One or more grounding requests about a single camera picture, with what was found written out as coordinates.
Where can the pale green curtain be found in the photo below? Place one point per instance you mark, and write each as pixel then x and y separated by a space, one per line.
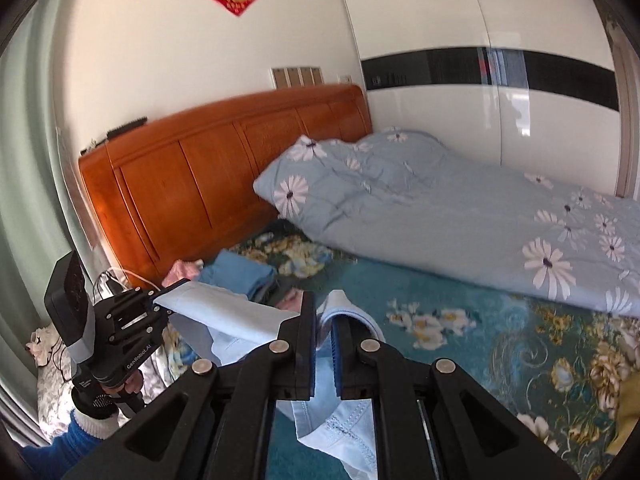
pixel 39 223

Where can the wall switch panel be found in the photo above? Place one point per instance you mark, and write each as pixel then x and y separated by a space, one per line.
pixel 293 77

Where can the white wardrobe with black stripe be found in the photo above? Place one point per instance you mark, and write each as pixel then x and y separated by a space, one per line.
pixel 526 84

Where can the orange wooden headboard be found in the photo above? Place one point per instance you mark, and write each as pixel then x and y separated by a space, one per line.
pixel 181 188

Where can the teal floral bed blanket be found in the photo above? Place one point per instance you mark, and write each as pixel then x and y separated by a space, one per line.
pixel 557 368

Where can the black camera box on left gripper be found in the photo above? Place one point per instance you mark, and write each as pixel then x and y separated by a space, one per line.
pixel 69 308

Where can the folded pink garment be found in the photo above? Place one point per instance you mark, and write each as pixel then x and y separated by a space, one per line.
pixel 183 270

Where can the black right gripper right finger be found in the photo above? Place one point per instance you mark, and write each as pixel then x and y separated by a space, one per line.
pixel 434 421

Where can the left hand in black glove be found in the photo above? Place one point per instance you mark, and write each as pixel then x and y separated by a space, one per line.
pixel 101 402

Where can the light blue floral duvet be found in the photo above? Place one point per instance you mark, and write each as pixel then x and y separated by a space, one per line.
pixel 402 197

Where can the yellow knitted sweater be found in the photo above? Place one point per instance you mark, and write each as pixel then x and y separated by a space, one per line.
pixel 628 412

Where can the light blue long-sleeve shirt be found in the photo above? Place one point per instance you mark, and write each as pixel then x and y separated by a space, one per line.
pixel 341 429

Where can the blue sleeve left forearm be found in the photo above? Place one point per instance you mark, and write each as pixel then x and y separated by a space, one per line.
pixel 83 435

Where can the folded blue garment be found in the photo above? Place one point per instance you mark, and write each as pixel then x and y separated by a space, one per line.
pixel 240 275

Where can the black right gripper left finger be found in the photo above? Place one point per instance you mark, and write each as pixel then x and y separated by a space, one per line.
pixel 215 424

